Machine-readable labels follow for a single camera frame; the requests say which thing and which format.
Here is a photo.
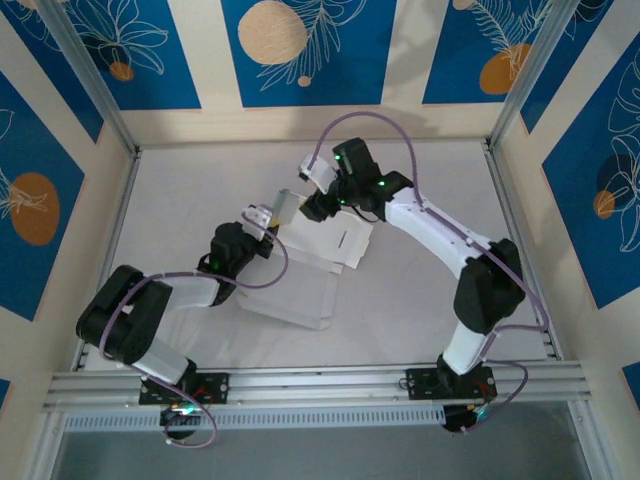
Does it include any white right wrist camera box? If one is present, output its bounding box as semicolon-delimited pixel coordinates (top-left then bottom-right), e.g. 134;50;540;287
298;153;337;195

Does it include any aluminium frame post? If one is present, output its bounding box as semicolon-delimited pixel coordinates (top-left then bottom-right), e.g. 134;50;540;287
37;0;141;156
487;0;586;151

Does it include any white and teal paper box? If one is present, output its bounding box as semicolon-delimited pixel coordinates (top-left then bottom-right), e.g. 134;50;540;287
234;188;374;331

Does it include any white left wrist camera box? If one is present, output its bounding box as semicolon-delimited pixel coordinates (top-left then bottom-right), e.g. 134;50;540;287
242;203;275;240

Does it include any aluminium frame leg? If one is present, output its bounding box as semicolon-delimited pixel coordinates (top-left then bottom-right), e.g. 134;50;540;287
27;409;66;480
569;399;616;480

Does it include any blue floral wall panel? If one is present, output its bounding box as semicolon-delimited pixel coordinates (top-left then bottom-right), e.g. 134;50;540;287
542;47;640;310
0;72;86;322
62;0;202;112
519;0;617;135
221;0;399;108
0;0;105;145
422;0;551;106

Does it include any aluminium table side rail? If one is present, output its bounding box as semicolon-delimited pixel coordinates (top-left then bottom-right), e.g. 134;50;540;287
482;142;564;361
72;149;144;371

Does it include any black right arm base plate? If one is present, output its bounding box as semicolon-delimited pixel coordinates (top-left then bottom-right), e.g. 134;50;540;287
406;367;499;401

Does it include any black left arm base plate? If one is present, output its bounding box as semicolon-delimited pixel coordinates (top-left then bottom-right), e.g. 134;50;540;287
138;372;231;406

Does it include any aluminium frame cross rail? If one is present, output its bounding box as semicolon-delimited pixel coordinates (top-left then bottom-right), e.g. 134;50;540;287
42;362;594;414

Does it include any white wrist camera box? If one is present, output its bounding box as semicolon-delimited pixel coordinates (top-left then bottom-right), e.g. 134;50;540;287
298;153;337;195
242;203;275;240

